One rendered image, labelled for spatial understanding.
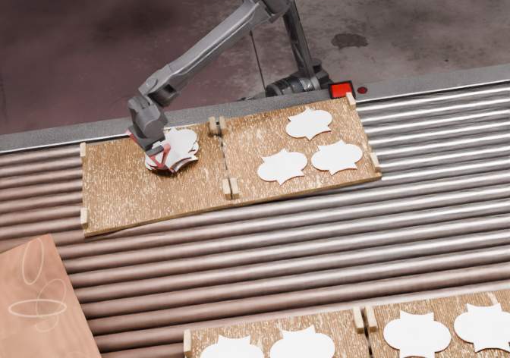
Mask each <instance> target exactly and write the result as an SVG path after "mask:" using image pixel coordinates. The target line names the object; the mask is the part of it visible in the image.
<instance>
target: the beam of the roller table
mask: <svg viewBox="0 0 510 358"><path fill-rule="evenodd" d="M509 83H510V63H508V64H498V65H492V66H486V67H481V68H471V69H465V70H459V71H449V72H443V73H438V74H428V75H422V76H416V77H406V78H401V79H395V80H385V81H380V82H374V83H364V84H358V85H353V87H354V91H355V95H356V99H355V100H354V101H355V102H356V105H363V104H369V103H374V102H384V101H390V100H396V99H406V98H412V97H418V96H428V95H433V94H439V93H449V92H454V91H460V90H470V89H476V88H482V87H488V86H498V85H503V84H509ZM360 87H365V88H367V92H366V93H364V94H360V93H358V92H357V89H358V88H360ZM327 100H331V99H330V96H329V91H328V89H321V90H315V91H310V92H304V93H294V94H288V95H283V96H273V97H267V98H261V99H251V100H246V101H240V102H230V103H225V104H218V105H208V106H203V107H197V108H187V109H182V110H176V111H166V112H164V114H165V116H166V117H167V119H168V123H167V125H165V126H164V130H171V129H172V128H173V127H174V128H179V127H186V126H190V125H194V124H201V123H205V122H209V118H211V117H215V121H216V125H219V117H222V116H224V119H230V118H237V117H242V116H246V115H254V114H258V113H262V112H267V111H274V110H279V109H283V108H290V107H295V106H299V105H306V104H310V103H315V102H322V101H327ZM131 125H133V122H132V119H131V117H128V118H118V119H112V120H107V121H96V122H90V123H85V124H75V125H69V126H63V127H53V128H48V129H42V130H32V131H27V132H21V133H11V134H5V135H0V155H10V154H15V153H21V152H31V151H37V150H42V149H52V148H58V147H64V146H74V145H80V144H81V143H95V142H101V141H106V140H116V139H122V138H128V137H129V136H128V134H127V130H128V127H130V126H131Z"/></svg>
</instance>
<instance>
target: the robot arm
mask: <svg viewBox="0 0 510 358"><path fill-rule="evenodd" d="M259 1H260V0H246V1H245V2H244V3H243V5H242V6H241V7H240V8H239V9H237V10H236V11H235V12H234V13H233V14H231V15H230V16H229V17H228V18H226V19H225V20H224V21H223V22H221V23H220V25H218V26H217V27H216V28H215V29H214V30H212V31H211V32H210V33H208V34H207V35H206V36H205V37H203V38H202V39H201V40H200V41H199V42H198V43H197V44H196V45H194V46H193V47H192V48H191V49H189V50H188V51H187V52H185V53H184V54H183V55H182V56H181V57H180V58H178V59H176V60H175V61H173V62H172V63H169V64H167V65H166V66H165V67H164V68H163V69H161V70H160V69H158V70H157V71H156V72H155V73H154V74H153V75H151V76H150V77H149V78H148V79H147V80H146V82H145V83H144V84H143V85H142V86H141V87H139V88H138V89H139V91H140V92H141V93H142V96H134V97H133V98H131V99H130V100H129V101H128V103H127V106H128V109H129V112H130V115H131V119H132V122H133V125H131V126H130V127H128V130H127V134H128V136H129V137H130V138H131V139H132V140H133V141H134V142H135V143H136V144H137V145H138V146H139V147H140V148H141V149H142V150H143V151H144V152H145V153H146V155H147V156H148V157H149V158H150V159H151V160H152V161H153V162H154V163H155V164H156V165H157V166H158V167H159V168H162V167H163V166H165V161H166V158H167V156H168V154H169V152H170V150H171V146H170V144H169V143H166V144H165V145H163V146H162V145H159V146H157V147H155V148H153V149H152V147H153V144H154V143H157V142H162V141H164V140H165V134H164V133H163V131H164V126H165V125H167V123H168V119H167V117H166V116H165V114H164V111H163V109H164V107H168V106H169V105H170V104H171V103H172V102H173V101H174V100H175V99H176V98H177V97H179V96H180V95H181V94H180V91H182V90H183V89H184V88H185V87H186V86H187V85H188V84H189V82H190V81H191V80H192V79H193V78H194V77H195V76H196V75H197V74H198V73H200V72H201V71H202V70H203V69H204V68H205V67H206V66H208V65H209V64H210V63H211V62H213V61H214V60H215V59H217V58H218V57H219V56H220V55H221V54H222V53H223V52H225V51H226V50H227V49H229V48H230V47H231V46H232V45H234V44H235V43H236V42H237V41H238V40H239V39H240V38H241V37H243V36H244V35H245V34H247V33H248V32H249V31H250V30H252V29H253V28H254V27H255V26H257V25H258V24H261V23H262V22H264V21H266V20H267V21H268V22H270V23H271V24H273V23H274V22H275V21H276V20H278V19H279V18H280V17H281V16H282V15H283V14H284V13H286V12H287V11H288V9H289V5H290V4H291V3H292V2H293V1H294V0H262V1H263V3H264V4H265V5H266V8H263V7H262V5H261V4H260V3H259ZM162 152H163V156H162V162H161V163H159V162H158V161H157V160H156V156H157V155H158V154H160V153H162Z"/></svg>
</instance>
